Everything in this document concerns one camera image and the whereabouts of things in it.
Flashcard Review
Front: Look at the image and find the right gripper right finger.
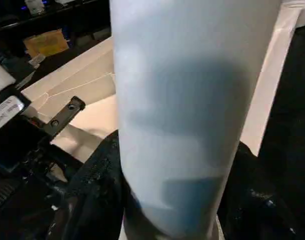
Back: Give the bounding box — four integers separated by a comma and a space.
217, 141, 305, 240

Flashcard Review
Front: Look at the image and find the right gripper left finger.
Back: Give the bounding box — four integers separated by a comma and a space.
64, 129, 130, 240

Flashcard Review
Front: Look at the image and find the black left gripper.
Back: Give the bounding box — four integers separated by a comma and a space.
0, 88, 86, 191

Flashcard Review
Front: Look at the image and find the white plastic table top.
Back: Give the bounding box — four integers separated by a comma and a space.
20, 0, 305, 161

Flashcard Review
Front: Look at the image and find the white plastic table leg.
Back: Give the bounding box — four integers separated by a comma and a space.
109, 0, 280, 240

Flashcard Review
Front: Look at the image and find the yellow cardboard box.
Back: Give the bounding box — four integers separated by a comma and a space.
23, 29, 70, 57

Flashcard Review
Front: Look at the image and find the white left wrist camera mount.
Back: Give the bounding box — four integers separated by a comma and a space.
0, 61, 17, 92

